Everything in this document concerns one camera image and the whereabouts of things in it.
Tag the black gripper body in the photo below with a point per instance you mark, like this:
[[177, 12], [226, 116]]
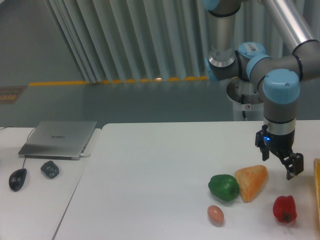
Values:
[[274, 142]]

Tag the triangular bread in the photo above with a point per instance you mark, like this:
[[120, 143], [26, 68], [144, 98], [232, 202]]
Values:
[[250, 180]]

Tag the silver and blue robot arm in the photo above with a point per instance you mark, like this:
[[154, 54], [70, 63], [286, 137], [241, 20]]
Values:
[[277, 81]]

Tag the yellow wooden tray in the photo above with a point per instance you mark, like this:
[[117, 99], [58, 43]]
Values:
[[316, 177]]

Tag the red bell pepper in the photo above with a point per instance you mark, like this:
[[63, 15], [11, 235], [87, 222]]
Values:
[[284, 209]]

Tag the green bell pepper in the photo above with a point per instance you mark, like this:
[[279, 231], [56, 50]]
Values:
[[224, 187]]

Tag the brown egg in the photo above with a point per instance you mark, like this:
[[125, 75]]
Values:
[[215, 214]]

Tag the silver closed laptop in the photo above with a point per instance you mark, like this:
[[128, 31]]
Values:
[[58, 140]]

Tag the black power adapter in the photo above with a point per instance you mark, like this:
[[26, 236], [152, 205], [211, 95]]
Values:
[[50, 169]]

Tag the black computer mouse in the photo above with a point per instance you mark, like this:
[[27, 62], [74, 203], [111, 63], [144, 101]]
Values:
[[17, 179]]

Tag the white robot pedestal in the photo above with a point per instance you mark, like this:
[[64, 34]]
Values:
[[246, 102]]

